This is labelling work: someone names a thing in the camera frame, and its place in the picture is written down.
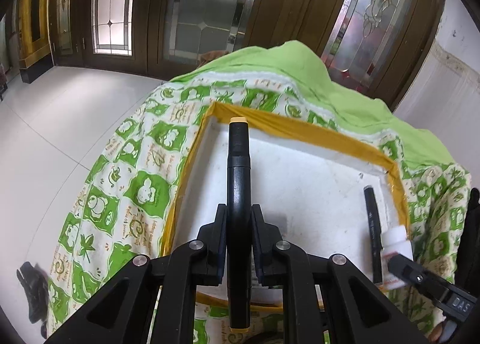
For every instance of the black shoe on floor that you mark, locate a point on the black shoe on floor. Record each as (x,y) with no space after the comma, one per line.
(35,287)

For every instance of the black marker yellow caps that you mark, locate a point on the black marker yellow caps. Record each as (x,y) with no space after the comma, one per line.
(238,225)

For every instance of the green patterned quilt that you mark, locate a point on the green patterned quilt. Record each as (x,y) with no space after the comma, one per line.
(130,200)

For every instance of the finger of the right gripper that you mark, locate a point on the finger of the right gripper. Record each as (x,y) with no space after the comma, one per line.
(424,281)

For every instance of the black marker in tray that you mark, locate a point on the black marker in tray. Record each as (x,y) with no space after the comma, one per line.
(374,227)

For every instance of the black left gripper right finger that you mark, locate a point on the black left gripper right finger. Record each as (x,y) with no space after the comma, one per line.
(264,239)

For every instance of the gold framed cabinet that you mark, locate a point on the gold framed cabinet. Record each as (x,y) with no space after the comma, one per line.
(33,34)

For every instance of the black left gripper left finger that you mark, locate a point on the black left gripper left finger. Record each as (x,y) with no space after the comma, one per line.
(213,235)

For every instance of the white foam tray yellow tape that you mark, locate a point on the white foam tray yellow tape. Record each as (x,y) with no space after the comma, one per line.
(308,180)

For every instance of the white bottle red label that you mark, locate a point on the white bottle red label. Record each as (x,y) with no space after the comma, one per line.
(394,241)

